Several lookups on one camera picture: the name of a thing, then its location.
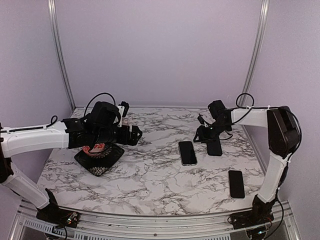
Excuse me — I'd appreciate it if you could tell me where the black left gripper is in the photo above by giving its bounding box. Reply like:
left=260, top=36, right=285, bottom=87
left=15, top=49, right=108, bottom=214
left=93, top=124, right=143, bottom=146

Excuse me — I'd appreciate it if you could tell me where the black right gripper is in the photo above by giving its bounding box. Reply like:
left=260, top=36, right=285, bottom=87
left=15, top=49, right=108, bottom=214
left=193, top=120, right=230, bottom=143

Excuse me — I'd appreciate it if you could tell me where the black phone case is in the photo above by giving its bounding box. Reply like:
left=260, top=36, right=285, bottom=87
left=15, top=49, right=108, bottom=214
left=206, top=139, right=223, bottom=157

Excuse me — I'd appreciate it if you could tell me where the black smartphone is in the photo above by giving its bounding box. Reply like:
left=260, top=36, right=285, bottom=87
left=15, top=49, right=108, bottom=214
left=178, top=141, right=198, bottom=166
left=228, top=170, right=245, bottom=199

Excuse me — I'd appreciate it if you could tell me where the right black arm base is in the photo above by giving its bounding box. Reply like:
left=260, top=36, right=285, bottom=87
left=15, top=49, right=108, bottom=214
left=228, top=195, right=277, bottom=230

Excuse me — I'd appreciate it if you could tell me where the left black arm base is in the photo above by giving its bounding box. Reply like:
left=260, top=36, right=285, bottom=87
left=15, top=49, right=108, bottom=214
left=36, top=188, right=80, bottom=228

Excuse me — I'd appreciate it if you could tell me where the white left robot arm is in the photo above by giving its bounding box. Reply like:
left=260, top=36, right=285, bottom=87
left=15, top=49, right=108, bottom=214
left=0, top=101, right=142, bottom=223

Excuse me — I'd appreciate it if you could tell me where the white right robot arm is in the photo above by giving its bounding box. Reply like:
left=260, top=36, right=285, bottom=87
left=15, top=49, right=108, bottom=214
left=193, top=100, right=302, bottom=224

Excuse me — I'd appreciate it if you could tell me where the pink phone case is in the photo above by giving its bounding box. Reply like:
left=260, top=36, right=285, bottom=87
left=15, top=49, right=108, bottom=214
left=122, top=117, right=130, bottom=126

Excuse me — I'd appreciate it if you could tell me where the red white patterned bowl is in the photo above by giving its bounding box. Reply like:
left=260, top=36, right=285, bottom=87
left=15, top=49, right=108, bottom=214
left=82, top=143, right=105, bottom=157

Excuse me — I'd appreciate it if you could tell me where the black square patterned plate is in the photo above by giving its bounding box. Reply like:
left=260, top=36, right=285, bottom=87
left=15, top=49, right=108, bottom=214
left=74, top=143, right=125, bottom=177

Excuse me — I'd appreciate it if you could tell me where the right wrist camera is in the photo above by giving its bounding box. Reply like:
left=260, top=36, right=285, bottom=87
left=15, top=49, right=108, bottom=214
left=197, top=113, right=208, bottom=127

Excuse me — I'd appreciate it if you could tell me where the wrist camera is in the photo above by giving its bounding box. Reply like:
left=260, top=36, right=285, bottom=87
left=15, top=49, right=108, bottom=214
left=117, top=101, right=130, bottom=128
left=197, top=113, right=208, bottom=127

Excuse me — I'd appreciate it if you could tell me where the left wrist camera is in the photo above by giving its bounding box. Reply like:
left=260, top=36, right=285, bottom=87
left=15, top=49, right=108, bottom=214
left=117, top=101, right=130, bottom=128

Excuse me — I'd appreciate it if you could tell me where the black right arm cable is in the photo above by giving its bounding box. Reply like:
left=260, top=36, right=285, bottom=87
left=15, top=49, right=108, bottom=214
left=217, top=92, right=302, bottom=156

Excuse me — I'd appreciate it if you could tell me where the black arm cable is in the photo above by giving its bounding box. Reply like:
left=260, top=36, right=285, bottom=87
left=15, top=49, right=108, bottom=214
left=0, top=92, right=117, bottom=133
left=217, top=92, right=302, bottom=156

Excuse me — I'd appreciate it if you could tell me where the right aluminium frame post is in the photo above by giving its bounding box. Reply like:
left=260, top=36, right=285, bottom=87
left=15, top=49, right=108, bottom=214
left=236, top=0, right=270, bottom=107

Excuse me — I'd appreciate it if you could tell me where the aluminium frame post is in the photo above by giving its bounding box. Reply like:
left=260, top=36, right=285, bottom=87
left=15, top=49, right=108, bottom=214
left=47, top=0, right=76, bottom=111
left=236, top=0, right=270, bottom=107

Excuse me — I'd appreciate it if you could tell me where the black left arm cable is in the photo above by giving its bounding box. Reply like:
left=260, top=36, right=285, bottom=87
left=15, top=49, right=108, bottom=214
left=0, top=92, right=117, bottom=133

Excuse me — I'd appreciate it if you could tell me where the front aluminium rail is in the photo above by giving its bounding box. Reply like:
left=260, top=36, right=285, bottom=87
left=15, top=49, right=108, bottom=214
left=8, top=200, right=301, bottom=240

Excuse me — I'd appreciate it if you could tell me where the left aluminium frame post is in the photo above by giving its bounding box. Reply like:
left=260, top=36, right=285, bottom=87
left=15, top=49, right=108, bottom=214
left=47, top=0, right=76, bottom=111

